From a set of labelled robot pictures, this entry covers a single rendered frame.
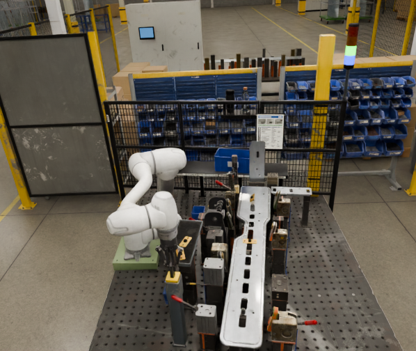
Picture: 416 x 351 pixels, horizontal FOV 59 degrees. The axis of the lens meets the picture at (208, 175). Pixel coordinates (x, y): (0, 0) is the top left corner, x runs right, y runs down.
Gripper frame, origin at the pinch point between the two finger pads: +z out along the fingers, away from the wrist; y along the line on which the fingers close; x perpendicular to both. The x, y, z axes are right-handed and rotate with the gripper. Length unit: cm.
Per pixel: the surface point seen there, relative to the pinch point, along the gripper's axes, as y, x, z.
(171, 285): -0.1, -3.5, 6.4
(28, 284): -171, 95, 118
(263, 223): 41, 68, 19
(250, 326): 37.3, -11.5, 19.0
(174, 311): -0.6, -2.8, 24.1
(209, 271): 15.0, 12.6, 10.5
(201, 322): 15.1, -12.9, 17.6
